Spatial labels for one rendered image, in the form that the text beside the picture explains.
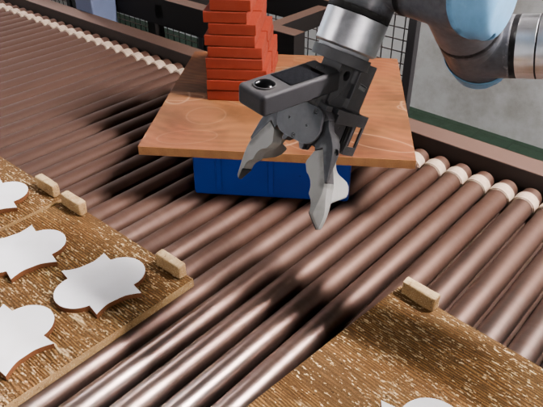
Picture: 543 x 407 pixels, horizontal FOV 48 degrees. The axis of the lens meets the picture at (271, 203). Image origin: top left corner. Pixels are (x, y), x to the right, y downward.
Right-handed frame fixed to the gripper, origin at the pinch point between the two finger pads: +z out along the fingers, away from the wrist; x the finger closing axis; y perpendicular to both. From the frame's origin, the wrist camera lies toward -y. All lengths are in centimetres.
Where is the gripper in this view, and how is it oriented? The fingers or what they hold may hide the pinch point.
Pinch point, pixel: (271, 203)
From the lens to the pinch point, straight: 75.6
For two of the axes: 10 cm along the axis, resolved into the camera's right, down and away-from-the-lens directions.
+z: -3.5, 9.0, 2.6
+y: 6.8, 0.5, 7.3
